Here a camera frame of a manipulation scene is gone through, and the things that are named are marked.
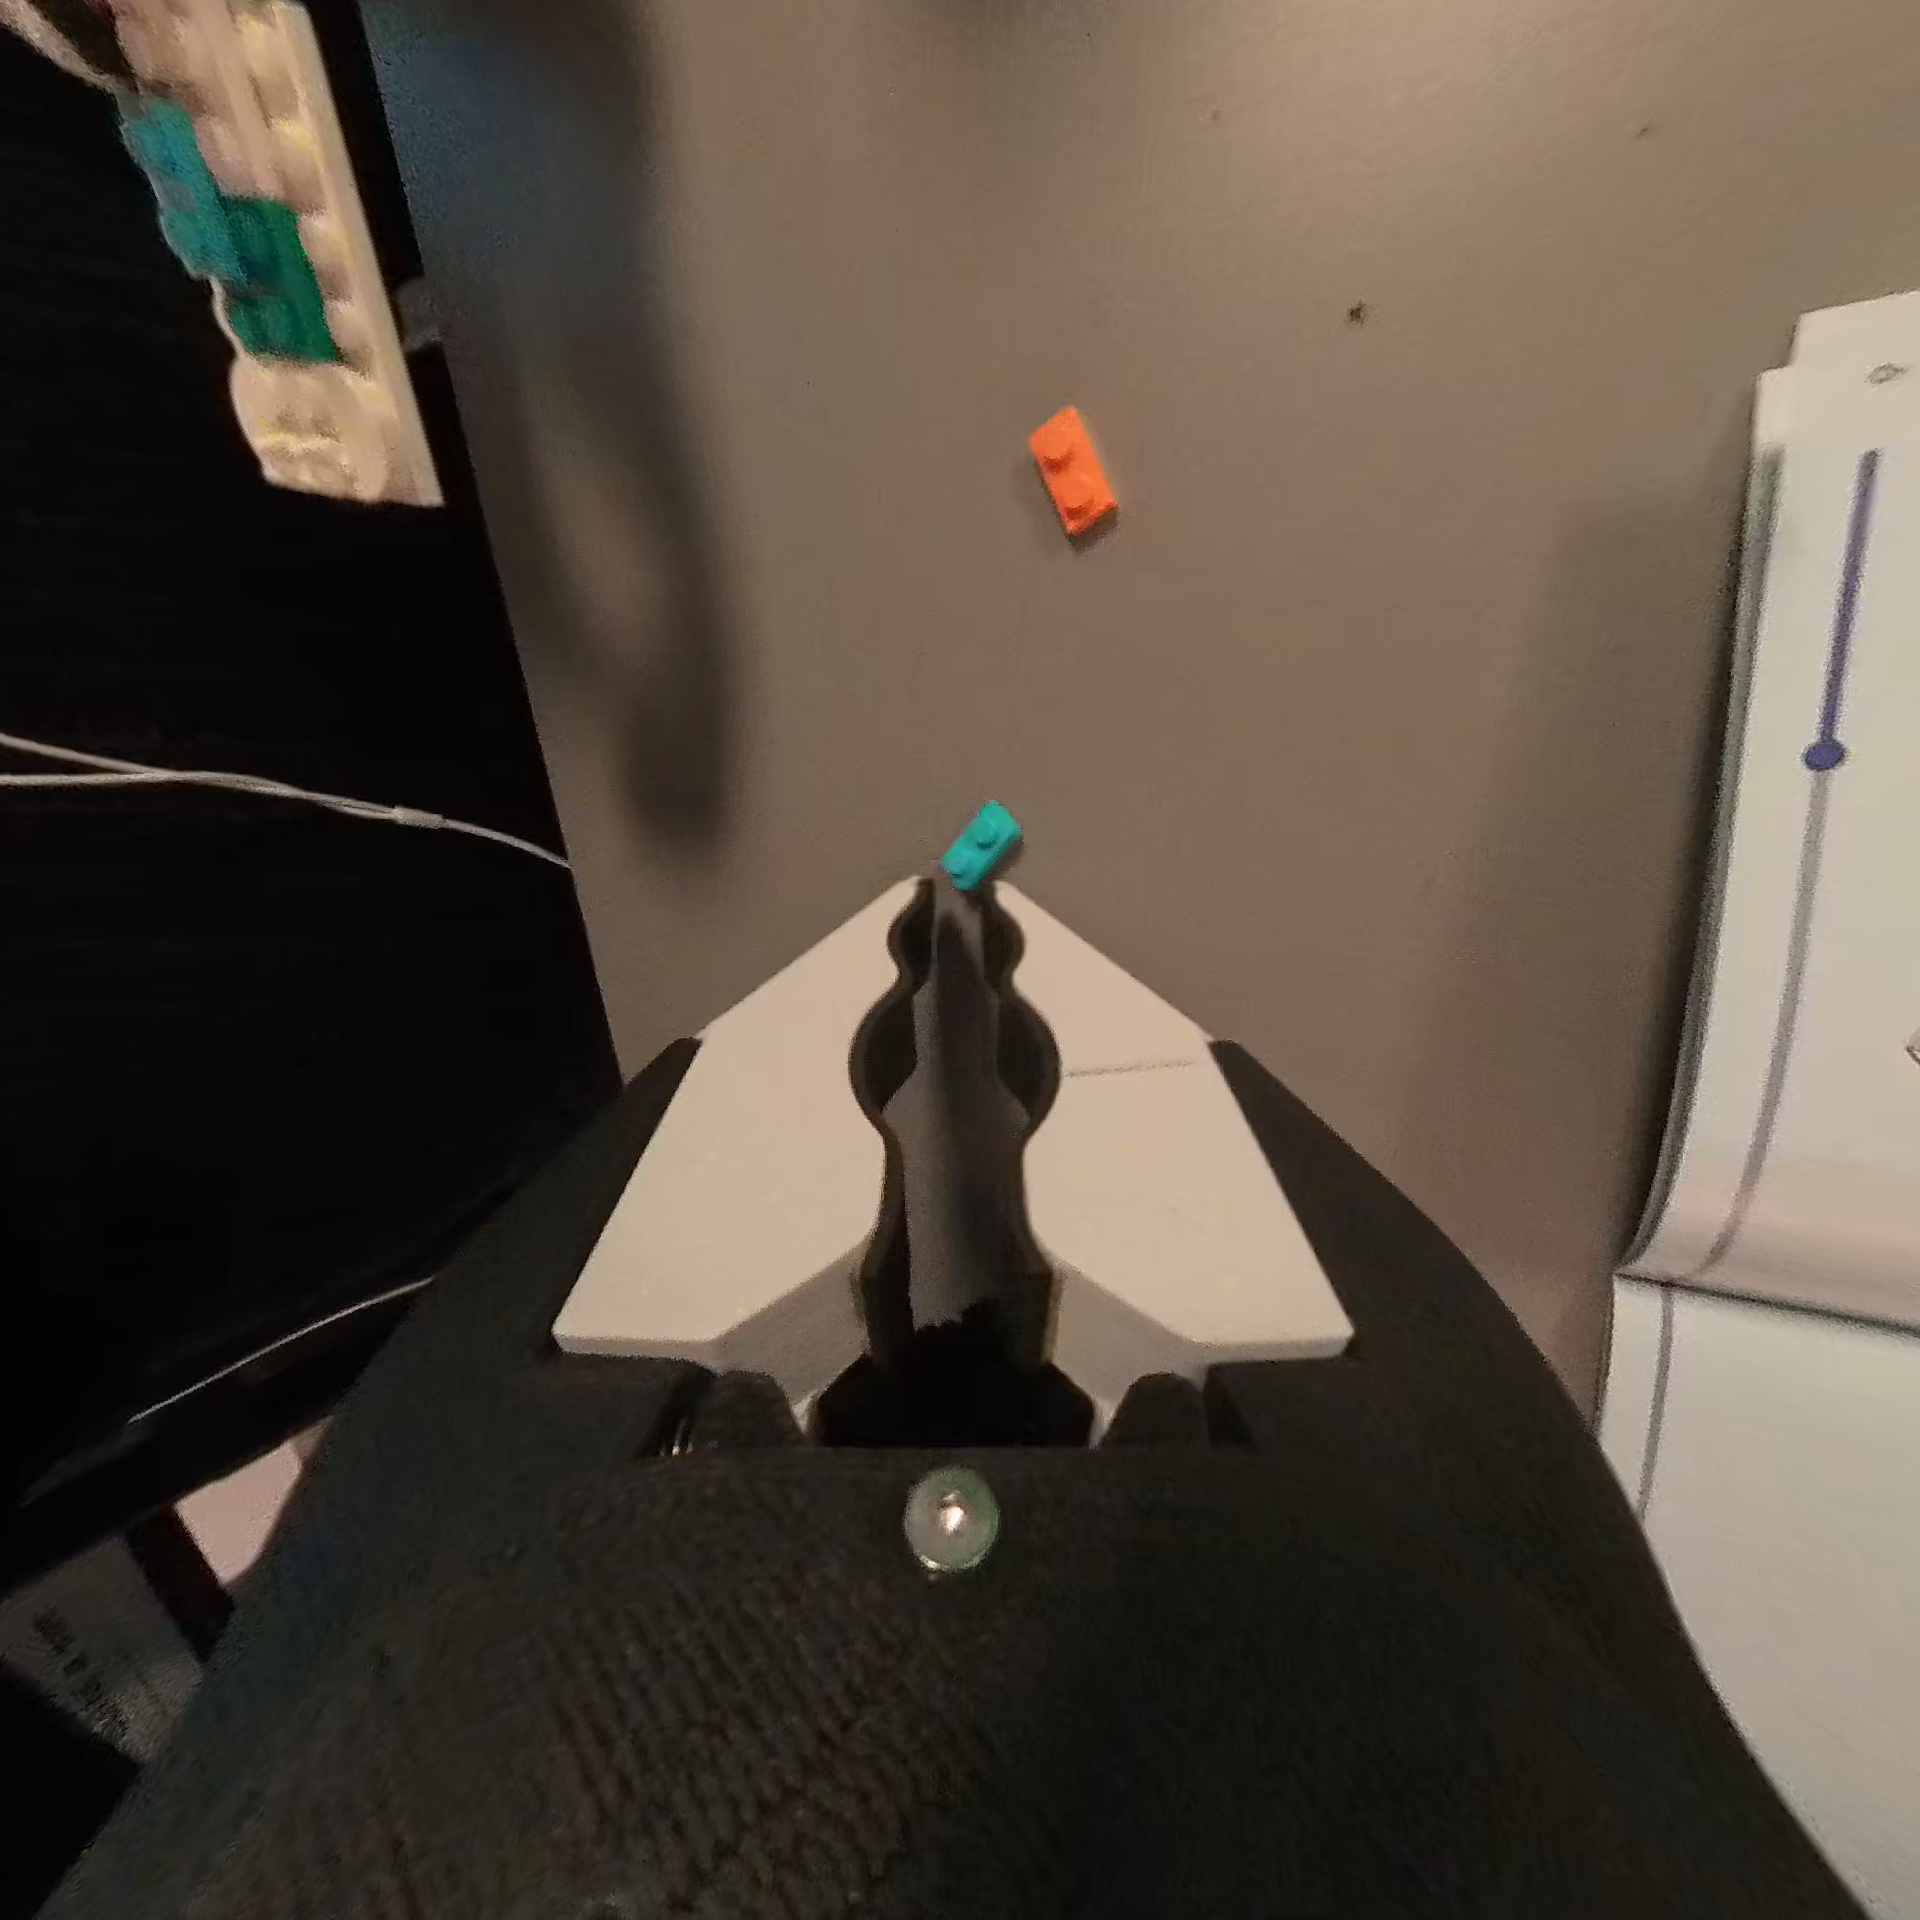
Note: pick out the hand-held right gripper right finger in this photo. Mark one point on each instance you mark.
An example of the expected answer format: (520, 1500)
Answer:
(1171, 1200)

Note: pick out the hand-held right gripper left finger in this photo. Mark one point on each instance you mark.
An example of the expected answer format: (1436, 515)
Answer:
(721, 1200)

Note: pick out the small teal lego plate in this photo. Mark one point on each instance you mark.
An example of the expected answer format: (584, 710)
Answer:
(984, 844)

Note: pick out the orange lego plate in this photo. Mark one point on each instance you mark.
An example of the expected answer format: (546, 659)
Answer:
(1075, 473)

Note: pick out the white lego assembly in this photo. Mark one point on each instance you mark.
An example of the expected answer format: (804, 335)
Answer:
(300, 225)

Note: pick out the open instruction booklet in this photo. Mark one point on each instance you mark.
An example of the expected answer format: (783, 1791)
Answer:
(1799, 1049)

